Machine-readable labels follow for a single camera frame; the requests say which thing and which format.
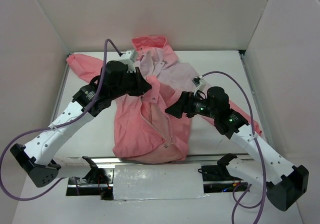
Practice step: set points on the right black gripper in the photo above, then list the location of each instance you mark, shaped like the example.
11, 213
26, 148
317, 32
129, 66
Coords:
183, 106

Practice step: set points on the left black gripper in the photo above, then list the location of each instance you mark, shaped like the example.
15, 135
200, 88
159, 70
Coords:
136, 80

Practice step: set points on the pink hooded zip jacket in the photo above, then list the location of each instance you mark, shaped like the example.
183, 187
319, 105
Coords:
142, 130

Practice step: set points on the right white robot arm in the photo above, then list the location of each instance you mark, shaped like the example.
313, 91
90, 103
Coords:
285, 183

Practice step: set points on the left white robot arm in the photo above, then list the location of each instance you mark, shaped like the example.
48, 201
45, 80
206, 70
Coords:
37, 156

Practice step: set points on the white foil tape patch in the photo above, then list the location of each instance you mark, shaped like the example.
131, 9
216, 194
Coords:
166, 181

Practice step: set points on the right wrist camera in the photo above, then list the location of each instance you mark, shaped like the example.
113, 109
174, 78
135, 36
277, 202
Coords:
199, 83

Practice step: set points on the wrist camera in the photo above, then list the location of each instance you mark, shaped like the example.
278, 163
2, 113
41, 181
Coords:
129, 57
199, 83

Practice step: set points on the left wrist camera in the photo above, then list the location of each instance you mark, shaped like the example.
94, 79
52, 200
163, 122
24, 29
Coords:
129, 57

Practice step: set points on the front aluminium table rail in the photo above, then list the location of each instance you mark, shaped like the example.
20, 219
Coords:
191, 158

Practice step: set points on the aluminium table rail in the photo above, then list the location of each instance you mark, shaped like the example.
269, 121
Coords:
191, 158
58, 106
265, 133

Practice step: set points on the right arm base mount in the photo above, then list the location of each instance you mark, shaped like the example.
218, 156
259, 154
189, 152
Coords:
217, 179

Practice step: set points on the left aluminium table rail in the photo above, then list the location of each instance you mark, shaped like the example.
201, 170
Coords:
58, 106

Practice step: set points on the right aluminium table rail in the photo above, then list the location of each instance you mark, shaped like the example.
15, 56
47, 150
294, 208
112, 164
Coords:
265, 133

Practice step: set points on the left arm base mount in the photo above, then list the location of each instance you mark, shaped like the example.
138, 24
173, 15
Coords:
97, 182

